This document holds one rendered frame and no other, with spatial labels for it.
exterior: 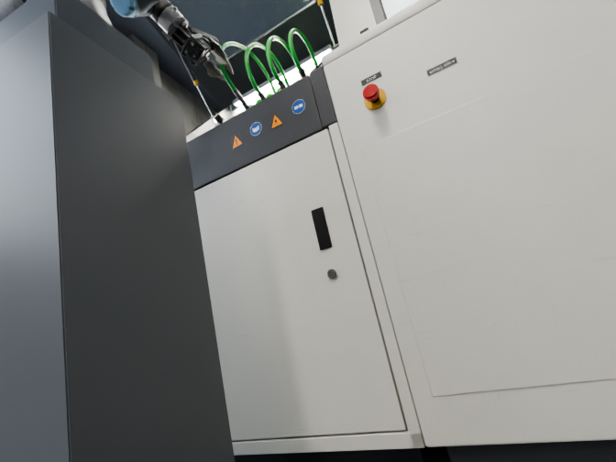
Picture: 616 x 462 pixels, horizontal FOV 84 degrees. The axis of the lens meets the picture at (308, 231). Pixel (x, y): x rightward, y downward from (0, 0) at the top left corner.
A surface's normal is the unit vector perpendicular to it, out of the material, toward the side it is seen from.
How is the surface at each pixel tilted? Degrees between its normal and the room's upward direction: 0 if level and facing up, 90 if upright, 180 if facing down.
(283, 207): 90
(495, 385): 90
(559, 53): 90
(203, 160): 90
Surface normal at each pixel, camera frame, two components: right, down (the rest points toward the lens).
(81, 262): 0.90, -0.29
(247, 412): -0.46, -0.11
